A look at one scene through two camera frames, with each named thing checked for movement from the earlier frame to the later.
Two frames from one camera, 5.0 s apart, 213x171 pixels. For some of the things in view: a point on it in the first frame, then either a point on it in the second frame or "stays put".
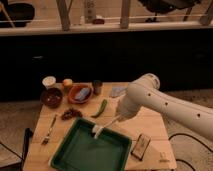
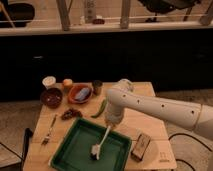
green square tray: x=81 y=150 stays put
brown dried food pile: x=71 y=114 stays put
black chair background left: x=19 y=13 stays put
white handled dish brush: x=97 y=129 → x=95 y=151
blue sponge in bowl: x=82 y=94 stays put
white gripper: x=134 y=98 → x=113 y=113
